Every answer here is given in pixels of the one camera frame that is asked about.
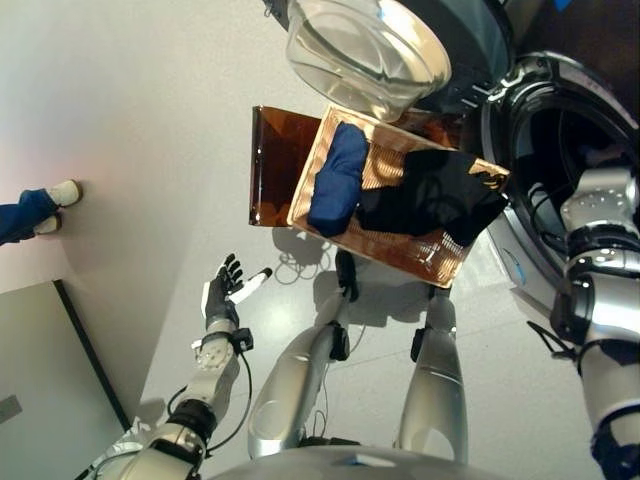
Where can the black and white left hand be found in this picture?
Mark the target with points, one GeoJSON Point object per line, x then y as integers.
{"type": "Point", "coordinates": [220, 300]}

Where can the black garment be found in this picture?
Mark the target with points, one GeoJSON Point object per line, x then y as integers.
{"type": "Point", "coordinates": [430, 200]}

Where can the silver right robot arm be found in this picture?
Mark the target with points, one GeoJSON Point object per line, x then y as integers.
{"type": "Point", "coordinates": [595, 300]}

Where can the grey front-load washing machine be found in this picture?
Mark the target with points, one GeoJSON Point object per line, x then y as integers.
{"type": "Point", "coordinates": [575, 90]}

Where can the silver left robot leg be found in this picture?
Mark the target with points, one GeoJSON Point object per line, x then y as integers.
{"type": "Point", "coordinates": [290, 380]}

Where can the silver robot leg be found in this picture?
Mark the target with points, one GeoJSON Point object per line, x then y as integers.
{"type": "Point", "coordinates": [435, 390]}
{"type": "Point", "coordinates": [290, 380]}

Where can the brown translucent stool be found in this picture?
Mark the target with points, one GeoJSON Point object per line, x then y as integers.
{"type": "Point", "coordinates": [275, 160]}

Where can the blue garment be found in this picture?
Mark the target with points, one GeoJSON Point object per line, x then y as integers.
{"type": "Point", "coordinates": [337, 185]}

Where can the wicker laundry basket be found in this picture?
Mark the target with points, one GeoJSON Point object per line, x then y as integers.
{"type": "Point", "coordinates": [390, 255]}

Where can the grey cabinet with black edge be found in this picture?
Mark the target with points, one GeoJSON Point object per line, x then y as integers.
{"type": "Point", "coordinates": [50, 375]}

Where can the white shoe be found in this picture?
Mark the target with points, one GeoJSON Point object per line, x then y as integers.
{"type": "Point", "coordinates": [49, 225]}
{"type": "Point", "coordinates": [65, 192]}

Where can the grey robot torso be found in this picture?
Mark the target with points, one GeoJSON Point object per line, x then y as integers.
{"type": "Point", "coordinates": [350, 465]}

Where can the silver right robot leg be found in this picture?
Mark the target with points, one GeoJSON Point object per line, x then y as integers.
{"type": "Point", "coordinates": [435, 390]}

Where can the round glass washer door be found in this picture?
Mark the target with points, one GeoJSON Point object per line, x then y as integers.
{"type": "Point", "coordinates": [480, 30]}

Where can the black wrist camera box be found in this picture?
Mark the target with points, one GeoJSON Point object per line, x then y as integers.
{"type": "Point", "coordinates": [243, 340]}

